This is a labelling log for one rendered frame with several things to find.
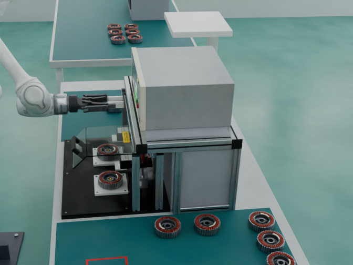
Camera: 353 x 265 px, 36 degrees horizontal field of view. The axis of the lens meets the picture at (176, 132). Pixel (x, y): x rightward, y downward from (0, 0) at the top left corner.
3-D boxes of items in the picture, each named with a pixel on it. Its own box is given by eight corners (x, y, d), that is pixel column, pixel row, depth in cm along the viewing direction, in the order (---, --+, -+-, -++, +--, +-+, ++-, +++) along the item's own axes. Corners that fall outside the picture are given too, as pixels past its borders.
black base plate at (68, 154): (61, 220, 234) (61, 215, 233) (64, 143, 289) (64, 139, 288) (169, 212, 241) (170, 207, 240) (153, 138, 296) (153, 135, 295)
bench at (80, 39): (56, 152, 421) (49, 61, 383) (62, 60, 579) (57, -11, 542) (197, 144, 437) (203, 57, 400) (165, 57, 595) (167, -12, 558)
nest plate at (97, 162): (93, 166, 267) (93, 164, 266) (92, 150, 279) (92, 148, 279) (124, 164, 269) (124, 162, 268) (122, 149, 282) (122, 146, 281)
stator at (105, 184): (99, 191, 247) (98, 184, 245) (97, 177, 257) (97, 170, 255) (123, 189, 249) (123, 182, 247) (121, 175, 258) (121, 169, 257)
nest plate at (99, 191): (94, 196, 246) (94, 193, 245) (93, 177, 259) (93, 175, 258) (128, 193, 248) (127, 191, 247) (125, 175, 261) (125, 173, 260)
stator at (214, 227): (188, 227, 232) (188, 221, 230) (205, 215, 239) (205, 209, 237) (208, 240, 225) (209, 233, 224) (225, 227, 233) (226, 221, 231)
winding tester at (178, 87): (140, 131, 229) (140, 86, 219) (131, 87, 266) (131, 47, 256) (230, 126, 235) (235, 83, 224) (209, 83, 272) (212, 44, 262)
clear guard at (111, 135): (73, 169, 222) (72, 156, 219) (73, 139, 243) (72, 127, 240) (152, 164, 227) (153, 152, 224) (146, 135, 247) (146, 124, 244)
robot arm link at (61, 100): (55, 119, 231) (69, 118, 232) (53, 99, 227) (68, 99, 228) (55, 109, 239) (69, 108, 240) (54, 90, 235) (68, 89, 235)
